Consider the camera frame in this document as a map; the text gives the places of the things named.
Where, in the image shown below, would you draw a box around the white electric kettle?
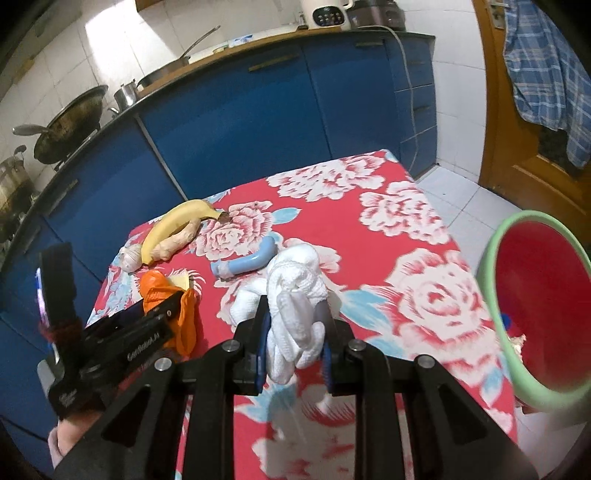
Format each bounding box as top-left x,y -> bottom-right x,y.
300,0 -> 355,30

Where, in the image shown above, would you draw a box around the dark rice cooker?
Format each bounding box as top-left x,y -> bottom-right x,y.
348,0 -> 406,31

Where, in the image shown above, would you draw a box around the black wok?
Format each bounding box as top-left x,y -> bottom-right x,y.
12,85 -> 108,165

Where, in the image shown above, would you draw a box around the small yellow foam piece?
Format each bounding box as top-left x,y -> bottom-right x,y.
167,272 -> 191,291

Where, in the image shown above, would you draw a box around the cream paper tissue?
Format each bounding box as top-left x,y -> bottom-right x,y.
509,334 -> 527,363

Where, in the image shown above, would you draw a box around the wooden door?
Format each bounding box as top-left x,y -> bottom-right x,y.
473,1 -> 590,243

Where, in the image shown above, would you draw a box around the blue plaid shirt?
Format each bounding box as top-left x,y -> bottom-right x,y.
503,1 -> 590,170

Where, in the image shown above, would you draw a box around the red floral tablecloth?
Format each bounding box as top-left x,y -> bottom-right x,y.
85,148 -> 519,480

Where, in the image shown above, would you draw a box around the blue kitchen cabinets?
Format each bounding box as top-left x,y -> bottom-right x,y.
1,29 -> 437,473

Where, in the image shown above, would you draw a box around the blue foam net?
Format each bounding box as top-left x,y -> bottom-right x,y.
501,313 -> 512,330

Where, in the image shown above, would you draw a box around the ginger root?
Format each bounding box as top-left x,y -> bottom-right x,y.
143,218 -> 201,264

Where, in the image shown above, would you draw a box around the person left hand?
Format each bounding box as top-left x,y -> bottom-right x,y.
48,410 -> 102,468

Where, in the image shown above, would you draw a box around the orange mesh net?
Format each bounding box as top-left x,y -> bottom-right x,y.
139,270 -> 200,358

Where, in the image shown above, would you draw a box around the white power cord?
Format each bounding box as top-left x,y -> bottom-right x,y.
358,25 -> 421,176

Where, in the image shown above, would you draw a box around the small steel cup pot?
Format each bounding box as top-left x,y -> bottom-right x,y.
108,80 -> 139,115

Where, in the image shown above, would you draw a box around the steel frying pan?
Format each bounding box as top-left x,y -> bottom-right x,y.
136,25 -> 221,90

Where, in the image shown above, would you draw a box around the yellow banana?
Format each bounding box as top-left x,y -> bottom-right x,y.
141,199 -> 229,265

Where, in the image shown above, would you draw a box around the white cloth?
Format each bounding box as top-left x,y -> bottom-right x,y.
229,243 -> 329,384

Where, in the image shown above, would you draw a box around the garlic bulb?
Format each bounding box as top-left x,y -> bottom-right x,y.
118,244 -> 143,273

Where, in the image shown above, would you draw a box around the steel stock pot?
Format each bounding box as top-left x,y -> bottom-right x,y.
0,145 -> 35,222

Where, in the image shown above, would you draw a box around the red green trash basin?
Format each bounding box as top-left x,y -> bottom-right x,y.
477,210 -> 590,412

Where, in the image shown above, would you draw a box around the light blue curved pipe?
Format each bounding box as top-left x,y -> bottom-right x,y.
211,235 -> 277,280

